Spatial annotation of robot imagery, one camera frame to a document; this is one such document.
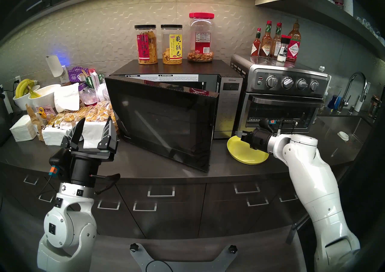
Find white plug-in device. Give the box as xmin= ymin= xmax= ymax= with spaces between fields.
xmin=46 ymin=55 xmax=64 ymax=78

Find chrome kitchen faucet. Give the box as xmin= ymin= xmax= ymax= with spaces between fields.
xmin=337 ymin=72 xmax=368 ymax=114

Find orange-brown hot sauce bottle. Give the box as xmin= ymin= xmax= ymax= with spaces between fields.
xmin=259 ymin=21 xmax=273 ymax=58

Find small white bowl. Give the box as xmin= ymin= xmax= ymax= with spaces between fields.
xmin=13 ymin=85 xmax=41 ymax=111

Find yellow plate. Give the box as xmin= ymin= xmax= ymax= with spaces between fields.
xmin=227 ymin=136 xmax=270 ymax=165

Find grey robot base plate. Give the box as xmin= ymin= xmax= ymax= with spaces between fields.
xmin=130 ymin=243 xmax=238 ymax=272

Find dark lower drawer cabinets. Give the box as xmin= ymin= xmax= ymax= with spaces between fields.
xmin=0 ymin=163 xmax=352 ymax=240

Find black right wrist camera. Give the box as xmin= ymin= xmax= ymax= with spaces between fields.
xmin=259 ymin=118 xmax=276 ymax=133

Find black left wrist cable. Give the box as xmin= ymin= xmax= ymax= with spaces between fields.
xmin=95 ymin=174 xmax=121 ymax=195

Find brown kraft paper bag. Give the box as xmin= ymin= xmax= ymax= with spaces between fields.
xmin=26 ymin=103 xmax=45 ymax=141

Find white napkin stack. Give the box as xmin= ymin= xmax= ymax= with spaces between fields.
xmin=10 ymin=115 xmax=38 ymax=142

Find black steel Panasonic microwave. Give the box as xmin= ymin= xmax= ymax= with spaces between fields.
xmin=106 ymin=59 xmax=243 ymax=141

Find brown glass bottle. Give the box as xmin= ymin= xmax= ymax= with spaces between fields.
xmin=368 ymin=95 xmax=382 ymax=118

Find snack jar red label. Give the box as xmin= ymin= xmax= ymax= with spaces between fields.
xmin=134 ymin=25 xmax=159 ymax=65

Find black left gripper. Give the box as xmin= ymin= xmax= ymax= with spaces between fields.
xmin=60 ymin=117 xmax=119 ymax=189

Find white paper bag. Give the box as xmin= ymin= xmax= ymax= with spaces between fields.
xmin=54 ymin=82 xmax=81 ymax=113

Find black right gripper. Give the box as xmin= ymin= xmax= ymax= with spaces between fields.
xmin=240 ymin=127 xmax=273 ymax=152

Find stainless steel toaster oven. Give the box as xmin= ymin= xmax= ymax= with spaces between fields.
xmin=230 ymin=54 xmax=331 ymax=136

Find snack jar yellow label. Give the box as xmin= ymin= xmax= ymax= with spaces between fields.
xmin=161 ymin=24 xmax=183 ymax=65

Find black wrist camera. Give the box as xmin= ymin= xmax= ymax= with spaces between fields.
xmin=259 ymin=118 xmax=276 ymax=133
xmin=49 ymin=148 xmax=72 ymax=178

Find pink snack packet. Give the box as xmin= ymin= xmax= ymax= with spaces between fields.
xmin=38 ymin=106 xmax=57 ymax=118

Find black countertop appliance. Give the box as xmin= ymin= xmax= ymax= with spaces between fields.
xmin=0 ymin=92 xmax=12 ymax=145

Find black cap spice shaker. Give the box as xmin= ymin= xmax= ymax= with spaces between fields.
xmin=277 ymin=35 xmax=291 ymax=62

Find large clear jar red lid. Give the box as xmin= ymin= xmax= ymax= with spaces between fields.
xmin=188 ymin=12 xmax=215 ymax=63

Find dark wall shelf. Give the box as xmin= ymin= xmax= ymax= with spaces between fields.
xmin=255 ymin=0 xmax=385 ymax=61

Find small red Tabasco bottle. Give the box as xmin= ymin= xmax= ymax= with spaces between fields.
xmin=251 ymin=28 xmax=262 ymax=58

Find large white bowl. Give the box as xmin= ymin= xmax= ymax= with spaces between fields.
xmin=29 ymin=84 xmax=62 ymax=114

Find white cardboard snack box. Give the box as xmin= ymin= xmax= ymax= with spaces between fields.
xmin=42 ymin=118 xmax=118 ymax=149

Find large red Tabasco bottle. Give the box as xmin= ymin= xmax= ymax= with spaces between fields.
xmin=286 ymin=19 xmax=301 ymax=62

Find clear plastic cutlery pack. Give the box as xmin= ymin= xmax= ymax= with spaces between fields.
xmin=98 ymin=82 xmax=110 ymax=102

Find pale brown hot sauce bottle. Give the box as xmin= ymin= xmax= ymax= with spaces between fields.
xmin=270 ymin=22 xmax=283 ymax=59

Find yellow banana bunch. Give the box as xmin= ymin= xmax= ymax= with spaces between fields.
xmin=15 ymin=78 xmax=42 ymax=99

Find green white sachet box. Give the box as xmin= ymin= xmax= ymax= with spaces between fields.
xmin=86 ymin=69 xmax=106 ymax=90

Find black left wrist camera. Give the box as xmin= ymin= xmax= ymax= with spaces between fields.
xmin=49 ymin=148 xmax=72 ymax=178

